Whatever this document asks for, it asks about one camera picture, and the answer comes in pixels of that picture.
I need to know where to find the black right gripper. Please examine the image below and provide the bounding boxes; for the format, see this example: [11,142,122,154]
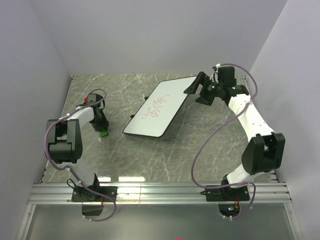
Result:
[183,71,223,106]

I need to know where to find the green bone-shaped eraser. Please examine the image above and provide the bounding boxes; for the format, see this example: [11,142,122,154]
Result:
[100,129,108,137]

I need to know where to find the white whiteboard black frame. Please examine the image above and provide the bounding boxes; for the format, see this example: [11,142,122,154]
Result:
[122,76,196,138]

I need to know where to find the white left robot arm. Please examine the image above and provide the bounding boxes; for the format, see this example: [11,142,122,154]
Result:
[44,104,109,201]

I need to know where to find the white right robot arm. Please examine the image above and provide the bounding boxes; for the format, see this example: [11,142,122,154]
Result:
[184,71,286,200]

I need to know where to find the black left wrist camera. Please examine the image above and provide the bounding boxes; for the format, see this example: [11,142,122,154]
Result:
[84,93,103,105]

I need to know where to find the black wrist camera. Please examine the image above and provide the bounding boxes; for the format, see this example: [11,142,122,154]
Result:
[217,66,237,86]
[84,93,103,105]

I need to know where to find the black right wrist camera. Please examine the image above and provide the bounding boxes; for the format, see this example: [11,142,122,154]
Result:
[217,66,237,86]

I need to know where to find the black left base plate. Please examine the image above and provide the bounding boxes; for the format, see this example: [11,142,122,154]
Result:
[71,186,118,203]

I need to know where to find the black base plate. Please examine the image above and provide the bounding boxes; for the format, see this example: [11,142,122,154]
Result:
[200,186,250,202]
[71,186,118,203]

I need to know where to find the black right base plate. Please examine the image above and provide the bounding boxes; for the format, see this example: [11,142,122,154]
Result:
[200,186,250,202]

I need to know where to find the aluminium mounting rail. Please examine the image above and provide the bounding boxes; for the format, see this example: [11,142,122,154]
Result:
[27,182,292,205]

